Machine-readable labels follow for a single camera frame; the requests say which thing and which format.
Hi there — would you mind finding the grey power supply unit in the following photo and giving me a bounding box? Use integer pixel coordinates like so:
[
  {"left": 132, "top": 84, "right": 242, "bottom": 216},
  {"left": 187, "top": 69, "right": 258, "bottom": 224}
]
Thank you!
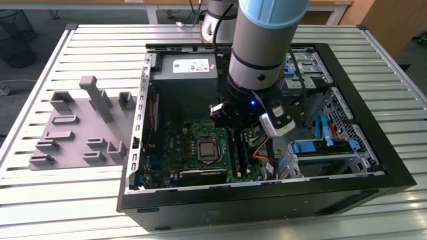
[{"left": 150, "top": 53, "right": 220, "bottom": 120}]

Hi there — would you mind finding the silver CPU chip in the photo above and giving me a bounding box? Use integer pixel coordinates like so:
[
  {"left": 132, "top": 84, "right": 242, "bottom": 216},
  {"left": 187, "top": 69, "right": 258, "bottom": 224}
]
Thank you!
[{"left": 199, "top": 142, "right": 216, "bottom": 156}]

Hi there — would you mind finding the blue plastic drive latch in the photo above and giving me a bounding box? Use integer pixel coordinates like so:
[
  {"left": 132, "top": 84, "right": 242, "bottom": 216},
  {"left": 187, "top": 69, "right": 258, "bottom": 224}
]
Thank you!
[{"left": 283, "top": 61, "right": 298, "bottom": 78}]

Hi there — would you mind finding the metal CPU socket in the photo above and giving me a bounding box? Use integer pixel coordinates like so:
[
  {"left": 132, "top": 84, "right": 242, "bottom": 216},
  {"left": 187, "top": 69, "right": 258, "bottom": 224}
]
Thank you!
[{"left": 195, "top": 136, "right": 220, "bottom": 162}]

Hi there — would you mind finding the hard disk in blue carrier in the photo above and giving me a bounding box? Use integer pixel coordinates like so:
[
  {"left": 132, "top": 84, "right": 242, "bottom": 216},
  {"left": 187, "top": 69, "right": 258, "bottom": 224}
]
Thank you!
[{"left": 290, "top": 138, "right": 358, "bottom": 159}]

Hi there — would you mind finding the blue plastic disk carrier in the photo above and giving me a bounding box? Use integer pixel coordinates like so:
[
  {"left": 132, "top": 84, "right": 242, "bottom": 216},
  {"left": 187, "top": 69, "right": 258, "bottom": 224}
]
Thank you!
[{"left": 278, "top": 149, "right": 298, "bottom": 179}]

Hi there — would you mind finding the green motherboard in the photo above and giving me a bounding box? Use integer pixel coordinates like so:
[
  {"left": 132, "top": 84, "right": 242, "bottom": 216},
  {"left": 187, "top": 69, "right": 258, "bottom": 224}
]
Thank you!
[{"left": 142, "top": 119, "right": 267, "bottom": 189}]

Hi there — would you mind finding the black graphics card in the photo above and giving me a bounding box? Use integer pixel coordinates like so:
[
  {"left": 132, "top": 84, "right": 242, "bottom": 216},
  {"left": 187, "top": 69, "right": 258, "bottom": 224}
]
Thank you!
[{"left": 178, "top": 168, "right": 230, "bottom": 187}]

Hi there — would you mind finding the black open PC case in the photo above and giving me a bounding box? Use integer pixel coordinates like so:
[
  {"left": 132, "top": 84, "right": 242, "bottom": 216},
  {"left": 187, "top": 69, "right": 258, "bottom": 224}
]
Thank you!
[{"left": 115, "top": 42, "right": 418, "bottom": 231}]

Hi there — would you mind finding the grey parts rack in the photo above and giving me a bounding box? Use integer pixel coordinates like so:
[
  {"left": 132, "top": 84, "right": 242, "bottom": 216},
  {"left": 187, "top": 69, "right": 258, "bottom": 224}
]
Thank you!
[{"left": 28, "top": 75, "right": 139, "bottom": 172}]

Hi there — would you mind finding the brown wooden cabinet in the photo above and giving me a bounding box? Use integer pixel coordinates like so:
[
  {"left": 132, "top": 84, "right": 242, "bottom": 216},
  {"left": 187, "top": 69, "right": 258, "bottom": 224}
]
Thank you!
[{"left": 339, "top": 0, "right": 427, "bottom": 58}]

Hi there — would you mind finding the white floor box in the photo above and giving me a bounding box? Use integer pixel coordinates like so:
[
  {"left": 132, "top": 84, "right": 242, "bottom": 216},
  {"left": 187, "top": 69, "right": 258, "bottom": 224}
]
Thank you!
[{"left": 0, "top": 79, "right": 36, "bottom": 96}]

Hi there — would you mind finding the black mesh bin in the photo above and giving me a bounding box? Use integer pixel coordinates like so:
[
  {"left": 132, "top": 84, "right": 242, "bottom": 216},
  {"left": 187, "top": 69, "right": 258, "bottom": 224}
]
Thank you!
[{"left": 0, "top": 9, "right": 38, "bottom": 69}]

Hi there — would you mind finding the black wrist camera block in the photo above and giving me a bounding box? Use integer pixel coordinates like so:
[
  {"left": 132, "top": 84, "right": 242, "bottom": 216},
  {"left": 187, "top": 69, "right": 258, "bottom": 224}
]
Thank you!
[{"left": 208, "top": 103, "right": 232, "bottom": 124}]

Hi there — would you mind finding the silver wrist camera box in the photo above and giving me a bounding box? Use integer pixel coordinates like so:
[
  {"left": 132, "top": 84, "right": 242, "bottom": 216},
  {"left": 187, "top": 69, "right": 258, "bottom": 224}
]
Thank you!
[{"left": 259, "top": 99, "right": 298, "bottom": 138}]

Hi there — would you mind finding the black camera cable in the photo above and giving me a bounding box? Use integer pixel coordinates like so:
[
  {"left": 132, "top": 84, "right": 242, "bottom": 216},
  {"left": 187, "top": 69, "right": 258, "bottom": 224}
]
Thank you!
[{"left": 286, "top": 47, "right": 308, "bottom": 118}]

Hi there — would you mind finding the orange flat wire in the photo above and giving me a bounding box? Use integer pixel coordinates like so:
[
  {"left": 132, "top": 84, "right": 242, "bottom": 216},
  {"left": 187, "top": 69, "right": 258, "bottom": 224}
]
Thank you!
[
  {"left": 327, "top": 123, "right": 342, "bottom": 141},
  {"left": 251, "top": 147, "right": 279, "bottom": 161}
]

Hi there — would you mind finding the blue flat wire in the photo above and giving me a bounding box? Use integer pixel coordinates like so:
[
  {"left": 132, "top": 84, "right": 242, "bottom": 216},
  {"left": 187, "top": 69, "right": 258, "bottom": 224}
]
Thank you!
[{"left": 314, "top": 113, "right": 335, "bottom": 147}]

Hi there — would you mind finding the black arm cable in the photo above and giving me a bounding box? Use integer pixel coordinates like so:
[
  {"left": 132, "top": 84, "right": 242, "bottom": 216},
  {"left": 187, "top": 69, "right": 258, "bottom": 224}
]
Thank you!
[{"left": 175, "top": 0, "right": 242, "bottom": 55}]

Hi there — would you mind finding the wooden desk white frame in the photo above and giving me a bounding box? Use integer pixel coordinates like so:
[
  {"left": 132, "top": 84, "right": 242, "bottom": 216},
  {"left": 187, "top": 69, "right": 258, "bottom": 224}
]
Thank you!
[{"left": 56, "top": 0, "right": 355, "bottom": 25}]

